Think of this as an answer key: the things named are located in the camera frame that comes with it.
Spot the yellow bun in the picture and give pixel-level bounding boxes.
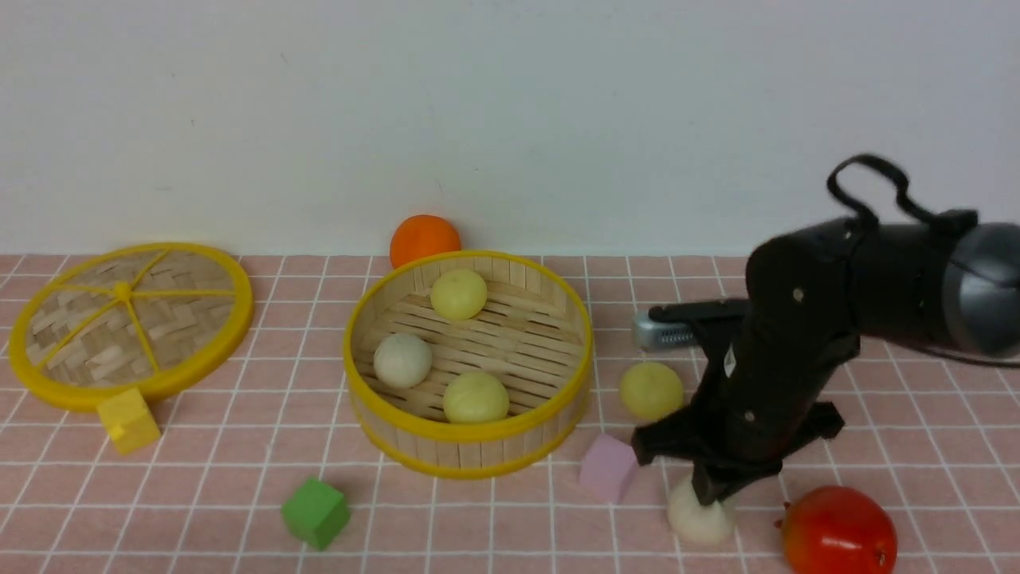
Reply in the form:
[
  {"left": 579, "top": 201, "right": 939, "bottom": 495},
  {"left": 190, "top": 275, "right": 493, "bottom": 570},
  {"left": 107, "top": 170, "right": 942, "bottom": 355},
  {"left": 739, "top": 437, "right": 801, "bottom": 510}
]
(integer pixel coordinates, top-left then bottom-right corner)
[
  {"left": 430, "top": 269, "right": 488, "bottom": 322},
  {"left": 619, "top": 362, "right": 685, "bottom": 422}
]

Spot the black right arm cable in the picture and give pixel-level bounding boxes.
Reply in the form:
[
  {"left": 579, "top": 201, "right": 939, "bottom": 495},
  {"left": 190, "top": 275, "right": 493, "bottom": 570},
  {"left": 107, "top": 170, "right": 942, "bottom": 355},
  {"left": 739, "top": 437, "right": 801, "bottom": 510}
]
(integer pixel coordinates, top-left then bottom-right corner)
[{"left": 826, "top": 154, "right": 1020, "bottom": 369}]

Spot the orange fruit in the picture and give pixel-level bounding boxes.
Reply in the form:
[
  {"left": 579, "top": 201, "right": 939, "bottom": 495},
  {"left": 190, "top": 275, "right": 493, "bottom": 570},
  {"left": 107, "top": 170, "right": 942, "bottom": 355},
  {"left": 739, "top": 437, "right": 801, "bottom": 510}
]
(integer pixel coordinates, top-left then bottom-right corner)
[{"left": 389, "top": 214, "right": 462, "bottom": 269}]

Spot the pink checkered tablecloth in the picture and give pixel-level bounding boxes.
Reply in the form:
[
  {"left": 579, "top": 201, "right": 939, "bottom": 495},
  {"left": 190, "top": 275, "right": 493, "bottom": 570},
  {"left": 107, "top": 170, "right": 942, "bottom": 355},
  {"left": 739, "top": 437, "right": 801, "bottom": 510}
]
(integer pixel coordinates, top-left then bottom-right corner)
[{"left": 1, "top": 257, "right": 1019, "bottom": 573}]

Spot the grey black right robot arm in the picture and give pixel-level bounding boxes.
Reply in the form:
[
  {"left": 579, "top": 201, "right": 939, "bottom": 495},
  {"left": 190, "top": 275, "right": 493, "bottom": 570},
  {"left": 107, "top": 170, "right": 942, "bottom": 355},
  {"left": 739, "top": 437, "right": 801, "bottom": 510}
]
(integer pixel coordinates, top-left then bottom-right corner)
[{"left": 630, "top": 218, "right": 1018, "bottom": 505}]

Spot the white bun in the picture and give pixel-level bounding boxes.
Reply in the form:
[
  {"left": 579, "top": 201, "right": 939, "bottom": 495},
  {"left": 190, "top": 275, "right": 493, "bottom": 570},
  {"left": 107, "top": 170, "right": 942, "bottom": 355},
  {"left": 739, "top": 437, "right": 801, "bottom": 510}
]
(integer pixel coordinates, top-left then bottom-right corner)
[
  {"left": 373, "top": 333, "right": 434, "bottom": 389},
  {"left": 667, "top": 472, "right": 736, "bottom": 546}
]

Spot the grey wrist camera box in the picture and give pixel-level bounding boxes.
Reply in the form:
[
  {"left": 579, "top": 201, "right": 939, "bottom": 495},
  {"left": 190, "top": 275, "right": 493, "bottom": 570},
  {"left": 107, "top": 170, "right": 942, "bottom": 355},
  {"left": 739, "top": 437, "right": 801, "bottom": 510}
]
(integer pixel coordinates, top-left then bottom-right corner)
[{"left": 630, "top": 310, "right": 699, "bottom": 352}]

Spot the yellow bamboo steamer basket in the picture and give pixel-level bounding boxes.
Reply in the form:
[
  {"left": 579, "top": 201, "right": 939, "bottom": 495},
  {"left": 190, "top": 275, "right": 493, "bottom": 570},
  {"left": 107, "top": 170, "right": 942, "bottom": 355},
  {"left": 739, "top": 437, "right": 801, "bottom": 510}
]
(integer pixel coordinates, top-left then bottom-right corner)
[{"left": 342, "top": 251, "right": 594, "bottom": 480}]

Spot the green cube block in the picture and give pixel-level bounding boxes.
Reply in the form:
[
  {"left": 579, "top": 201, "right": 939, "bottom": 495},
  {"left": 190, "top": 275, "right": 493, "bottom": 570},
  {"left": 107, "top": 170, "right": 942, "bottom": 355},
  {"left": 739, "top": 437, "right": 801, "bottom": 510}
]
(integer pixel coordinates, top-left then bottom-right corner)
[{"left": 281, "top": 477, "right": 351, "bottom": 552}]

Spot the yellow woven steamer lid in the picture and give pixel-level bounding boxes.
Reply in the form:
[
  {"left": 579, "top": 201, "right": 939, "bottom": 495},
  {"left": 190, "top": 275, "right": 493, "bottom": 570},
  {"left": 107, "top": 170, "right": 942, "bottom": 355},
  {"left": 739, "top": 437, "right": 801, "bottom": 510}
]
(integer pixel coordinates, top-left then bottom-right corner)
[{"left": 8, "top": 242, "right": 254, "bottom": 413}]

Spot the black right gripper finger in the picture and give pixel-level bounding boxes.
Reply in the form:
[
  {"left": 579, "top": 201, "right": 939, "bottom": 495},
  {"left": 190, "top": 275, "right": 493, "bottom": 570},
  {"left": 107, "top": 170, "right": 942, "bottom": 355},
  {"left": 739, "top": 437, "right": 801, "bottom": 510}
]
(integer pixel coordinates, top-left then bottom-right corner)
[
  {"left": 729, "top": 466, "right": 783, "bottom": 497},
  {"left": 691, "top": 466, "right": 737, "bottom": 506}
]

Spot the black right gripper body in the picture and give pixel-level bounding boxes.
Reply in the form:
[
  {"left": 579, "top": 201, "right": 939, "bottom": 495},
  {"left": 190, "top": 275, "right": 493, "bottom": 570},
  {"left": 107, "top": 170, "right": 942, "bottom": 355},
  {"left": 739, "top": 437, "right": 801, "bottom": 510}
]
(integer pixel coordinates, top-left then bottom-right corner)
[{"left": 633, "top": 299, "right": 860, "bottom": 470}]

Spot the yellow cube block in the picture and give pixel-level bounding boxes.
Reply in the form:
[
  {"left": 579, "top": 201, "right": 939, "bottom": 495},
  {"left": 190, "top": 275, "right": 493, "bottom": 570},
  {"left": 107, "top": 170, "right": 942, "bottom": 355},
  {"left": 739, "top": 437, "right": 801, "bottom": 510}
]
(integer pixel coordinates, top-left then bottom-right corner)
[{"left": 97, "top": 387, "right": 163, "bottom": 455}]

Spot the pink cube block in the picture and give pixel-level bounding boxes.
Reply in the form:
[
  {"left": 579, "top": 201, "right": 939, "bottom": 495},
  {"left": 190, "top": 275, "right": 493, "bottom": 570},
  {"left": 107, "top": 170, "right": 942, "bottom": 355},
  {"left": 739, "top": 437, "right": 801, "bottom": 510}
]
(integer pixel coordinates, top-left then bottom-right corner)
[{"left": 577, "top": 434, "right": 638, "bottom": 505}]

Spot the yellow bun front edge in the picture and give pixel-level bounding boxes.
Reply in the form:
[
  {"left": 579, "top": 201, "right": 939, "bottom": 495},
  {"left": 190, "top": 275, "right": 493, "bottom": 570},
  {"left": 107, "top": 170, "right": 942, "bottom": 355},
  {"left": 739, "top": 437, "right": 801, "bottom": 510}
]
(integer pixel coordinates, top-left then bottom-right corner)
[{"left": 443, "top": 371, "right": 510, "bottom": 424}]

